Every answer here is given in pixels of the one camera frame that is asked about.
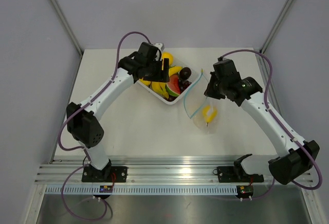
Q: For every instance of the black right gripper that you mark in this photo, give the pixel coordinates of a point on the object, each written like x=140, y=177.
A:
x=209, y=92

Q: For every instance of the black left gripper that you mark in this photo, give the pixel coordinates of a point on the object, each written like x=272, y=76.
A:
x=162, y=76

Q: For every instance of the yellow lemon toy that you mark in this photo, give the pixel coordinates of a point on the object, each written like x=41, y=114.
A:
x=169, y=56

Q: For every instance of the clear zip bag teal zipper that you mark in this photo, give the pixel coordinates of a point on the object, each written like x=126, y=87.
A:
x=201, y=110

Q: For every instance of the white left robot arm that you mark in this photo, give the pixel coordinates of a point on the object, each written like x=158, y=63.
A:
x=83, y=119

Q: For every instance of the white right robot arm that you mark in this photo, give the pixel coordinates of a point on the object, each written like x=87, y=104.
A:
x=294, y=156

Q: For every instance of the yellow banana toy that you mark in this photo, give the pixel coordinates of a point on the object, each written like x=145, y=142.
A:
x=160, y=88
x=174, y=70

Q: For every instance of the watermelon slice toy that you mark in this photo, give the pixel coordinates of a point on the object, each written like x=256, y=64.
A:
x=172, y=86

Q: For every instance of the white perforated plastic basket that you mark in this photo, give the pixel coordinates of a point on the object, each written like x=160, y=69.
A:
x=171, y=100

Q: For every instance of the dark purple passionfruit toy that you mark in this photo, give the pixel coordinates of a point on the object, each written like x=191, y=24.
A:
x=185, y=73

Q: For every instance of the dark grape bunch toy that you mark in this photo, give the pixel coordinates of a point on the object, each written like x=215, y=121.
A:
x=183, y=84

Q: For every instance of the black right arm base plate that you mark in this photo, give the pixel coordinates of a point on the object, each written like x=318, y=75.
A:
x=226, y=174

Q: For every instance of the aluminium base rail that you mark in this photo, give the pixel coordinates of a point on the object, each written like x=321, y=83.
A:
x=176, y=170

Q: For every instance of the right aluminium frame post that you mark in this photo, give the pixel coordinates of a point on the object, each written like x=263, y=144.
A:
x=277, y=25

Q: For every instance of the aluminium frame post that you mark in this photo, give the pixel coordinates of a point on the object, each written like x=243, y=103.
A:
x=63, y=20
x=277, y=25

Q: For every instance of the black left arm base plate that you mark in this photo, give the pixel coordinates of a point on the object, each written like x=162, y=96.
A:
x=110, y=174

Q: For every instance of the left aluminium frame post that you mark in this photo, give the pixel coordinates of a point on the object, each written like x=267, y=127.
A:
x=63, y=20

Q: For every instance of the white slotted cable duct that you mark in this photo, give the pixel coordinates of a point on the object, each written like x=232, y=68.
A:
x=204, y=190

